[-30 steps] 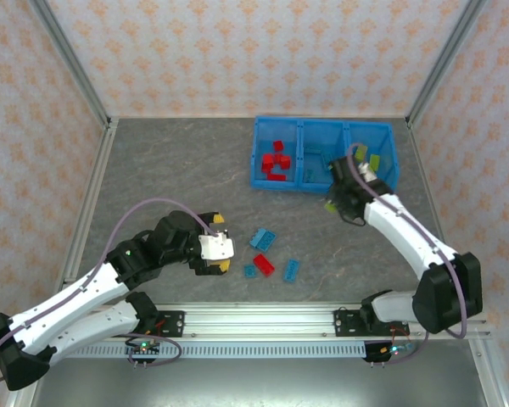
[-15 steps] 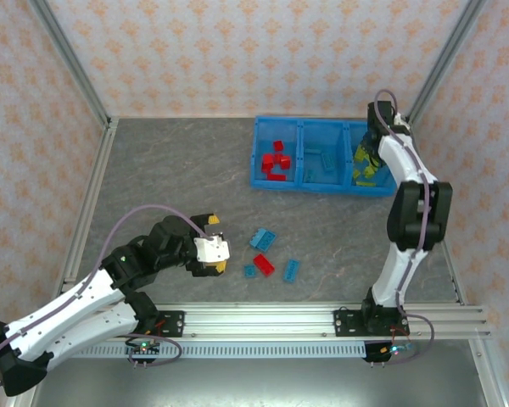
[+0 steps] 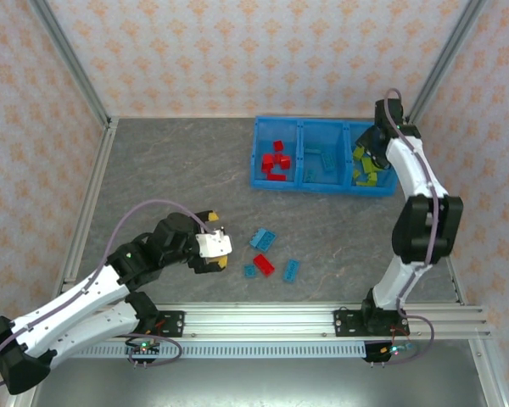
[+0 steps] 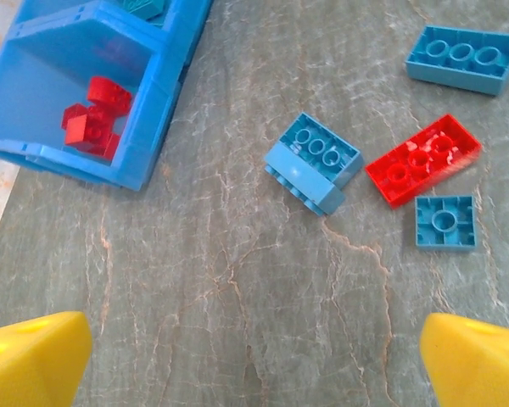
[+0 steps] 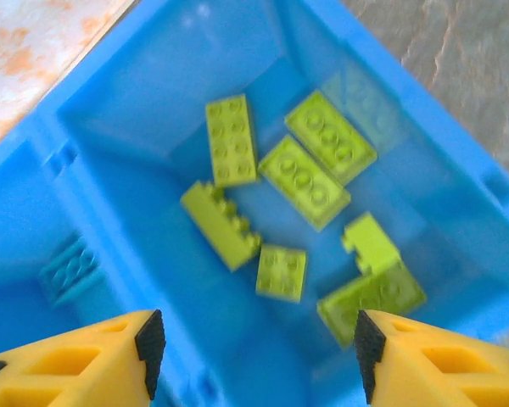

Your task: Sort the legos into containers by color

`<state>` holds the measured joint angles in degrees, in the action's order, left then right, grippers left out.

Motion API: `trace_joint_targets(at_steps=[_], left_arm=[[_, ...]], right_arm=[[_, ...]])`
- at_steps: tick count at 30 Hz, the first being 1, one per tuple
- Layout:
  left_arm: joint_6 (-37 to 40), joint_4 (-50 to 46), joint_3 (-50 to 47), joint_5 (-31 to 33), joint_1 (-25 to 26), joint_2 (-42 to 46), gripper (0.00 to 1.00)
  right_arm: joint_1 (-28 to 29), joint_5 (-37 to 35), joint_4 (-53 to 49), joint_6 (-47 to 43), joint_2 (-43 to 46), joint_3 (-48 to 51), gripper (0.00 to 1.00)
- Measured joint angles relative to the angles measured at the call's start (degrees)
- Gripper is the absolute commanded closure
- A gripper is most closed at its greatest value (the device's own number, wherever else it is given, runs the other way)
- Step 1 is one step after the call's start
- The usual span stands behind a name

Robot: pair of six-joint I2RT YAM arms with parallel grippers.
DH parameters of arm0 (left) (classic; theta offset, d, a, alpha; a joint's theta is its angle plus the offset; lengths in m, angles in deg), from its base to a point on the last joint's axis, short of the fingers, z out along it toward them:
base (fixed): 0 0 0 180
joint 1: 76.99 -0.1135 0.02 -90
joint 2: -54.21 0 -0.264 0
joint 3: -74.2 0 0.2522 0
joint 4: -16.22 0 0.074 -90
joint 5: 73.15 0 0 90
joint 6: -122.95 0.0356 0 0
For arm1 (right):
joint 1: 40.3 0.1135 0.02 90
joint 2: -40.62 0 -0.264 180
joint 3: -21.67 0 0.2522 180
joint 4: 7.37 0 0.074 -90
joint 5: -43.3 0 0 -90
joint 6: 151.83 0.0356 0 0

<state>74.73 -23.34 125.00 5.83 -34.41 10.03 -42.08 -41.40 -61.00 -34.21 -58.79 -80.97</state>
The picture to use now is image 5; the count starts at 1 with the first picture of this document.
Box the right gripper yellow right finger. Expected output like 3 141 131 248
353 309 509 407

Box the lime green long lego brick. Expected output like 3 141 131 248
179 179 265 273

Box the blue lego brick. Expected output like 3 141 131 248
37 237 108 307

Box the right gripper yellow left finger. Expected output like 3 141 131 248
0 309 167 407

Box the lime green square lego brick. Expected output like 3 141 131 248
254 243 308 304
340 211 402 277

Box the blue plastic bin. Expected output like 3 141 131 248
0 122 183 407
33 0 509 407

